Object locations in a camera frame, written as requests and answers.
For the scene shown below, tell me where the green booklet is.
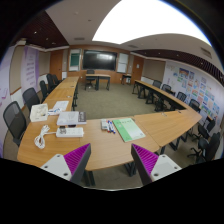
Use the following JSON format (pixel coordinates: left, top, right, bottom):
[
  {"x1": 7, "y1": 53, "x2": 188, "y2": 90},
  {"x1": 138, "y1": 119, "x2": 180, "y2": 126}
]
[{"x1": 113, "y1": 118, "x2": 145, "y2": 142}]

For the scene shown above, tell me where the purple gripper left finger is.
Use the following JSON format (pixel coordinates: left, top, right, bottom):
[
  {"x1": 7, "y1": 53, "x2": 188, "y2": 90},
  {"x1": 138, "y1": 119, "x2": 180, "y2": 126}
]
[{"x1": 40, "y1": 143, "x2": 92, "y2": 186}]

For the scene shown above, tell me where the white eraser block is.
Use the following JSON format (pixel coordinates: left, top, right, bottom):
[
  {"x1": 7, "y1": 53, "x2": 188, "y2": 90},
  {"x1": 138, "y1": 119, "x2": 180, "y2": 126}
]
[{"x1": 101, "y1": 119, "x2": 108, "y2": 130}]

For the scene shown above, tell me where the black office chair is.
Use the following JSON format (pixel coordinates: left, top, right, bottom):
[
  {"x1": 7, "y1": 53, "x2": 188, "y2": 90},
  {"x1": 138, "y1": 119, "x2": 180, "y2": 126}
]
[
  {"x1": 3, "y1": 101, "x2": 27, "y2": 146},
  {"x1": 22, "y1": 87, "x2": 40, "y2": 109}
]

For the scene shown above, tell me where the black office chair near left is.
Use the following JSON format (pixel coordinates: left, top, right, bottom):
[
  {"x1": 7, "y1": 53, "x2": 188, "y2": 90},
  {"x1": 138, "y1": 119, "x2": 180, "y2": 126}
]
[{"x1": 3, "y1": 101, "x2": 27, "y2": 146}]

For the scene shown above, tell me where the wooden front desk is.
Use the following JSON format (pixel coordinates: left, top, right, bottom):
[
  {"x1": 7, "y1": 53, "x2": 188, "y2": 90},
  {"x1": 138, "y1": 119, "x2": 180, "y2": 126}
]
[{"x1": 85, "y1": 74, "x2": 111, "y2": 91}]

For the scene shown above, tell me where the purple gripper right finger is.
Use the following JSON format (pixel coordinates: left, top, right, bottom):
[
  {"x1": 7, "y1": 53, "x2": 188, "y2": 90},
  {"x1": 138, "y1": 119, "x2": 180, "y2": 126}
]
[{"x1": 130, "y1": 143, "x2": 183, "y2": 186}]

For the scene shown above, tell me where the white whiteboard right of screen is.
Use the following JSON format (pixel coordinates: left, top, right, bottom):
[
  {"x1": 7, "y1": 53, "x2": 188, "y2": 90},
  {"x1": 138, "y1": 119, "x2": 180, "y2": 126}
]
[{"x1": 117, "y1": 53, "x2": 129, "y2": 73}]

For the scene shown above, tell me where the black chair near right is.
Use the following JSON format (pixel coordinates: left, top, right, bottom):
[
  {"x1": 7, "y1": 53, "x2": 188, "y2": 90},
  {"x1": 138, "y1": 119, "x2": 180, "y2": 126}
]
[{"x1": 194, "y1": 133, "x2": 220, "y2": 164}]

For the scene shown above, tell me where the purple wall banner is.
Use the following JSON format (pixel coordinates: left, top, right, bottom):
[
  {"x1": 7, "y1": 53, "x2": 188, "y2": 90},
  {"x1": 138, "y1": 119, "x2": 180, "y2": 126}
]
[{"x1": 21, "y1": 46, "x2": 39, "y2": 92}]

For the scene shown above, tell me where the white box with dark end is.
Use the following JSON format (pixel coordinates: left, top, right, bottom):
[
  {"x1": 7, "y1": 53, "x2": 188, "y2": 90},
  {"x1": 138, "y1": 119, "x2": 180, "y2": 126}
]
[{"x1": 57, "y1": 111, "x2": 86, "y2": 125}]

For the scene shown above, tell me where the white power strip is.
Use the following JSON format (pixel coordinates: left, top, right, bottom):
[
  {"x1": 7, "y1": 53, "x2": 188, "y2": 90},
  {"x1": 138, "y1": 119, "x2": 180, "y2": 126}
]
[{"x1": 56, "y1": 128, "x2": 84, "y2": 138}]

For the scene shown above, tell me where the red marker pen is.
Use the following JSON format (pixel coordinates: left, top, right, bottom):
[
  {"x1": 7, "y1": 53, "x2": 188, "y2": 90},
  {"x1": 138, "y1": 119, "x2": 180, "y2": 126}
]
[{"x1": 106, "y1": 121, "x2": 111, "y2": 133}]

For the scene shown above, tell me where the white coiled power cable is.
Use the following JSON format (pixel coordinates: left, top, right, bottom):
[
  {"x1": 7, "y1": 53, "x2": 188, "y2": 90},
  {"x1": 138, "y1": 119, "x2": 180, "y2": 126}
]
[{"x1": 33, "y1": 124, "x2": 58, "y2": 150}]

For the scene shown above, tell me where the blue marker pen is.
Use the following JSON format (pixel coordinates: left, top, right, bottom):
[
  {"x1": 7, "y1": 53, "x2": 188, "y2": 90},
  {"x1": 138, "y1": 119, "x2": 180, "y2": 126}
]
[{"x1": 108, "y1": 121, "x2": 116, "y2": 134}]

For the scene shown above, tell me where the large black wall screen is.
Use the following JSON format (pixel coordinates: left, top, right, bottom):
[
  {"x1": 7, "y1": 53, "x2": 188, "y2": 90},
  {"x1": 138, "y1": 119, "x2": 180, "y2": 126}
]
[{"x1": 82, "y1": 50, "x2": 117, "y2": 71}]

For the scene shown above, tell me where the white paper sheet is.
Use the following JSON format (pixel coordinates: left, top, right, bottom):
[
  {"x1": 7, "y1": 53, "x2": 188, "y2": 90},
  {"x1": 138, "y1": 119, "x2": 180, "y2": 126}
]
[{"x1": 53, "y1": 101, "x2": 68, "y2": 111}]

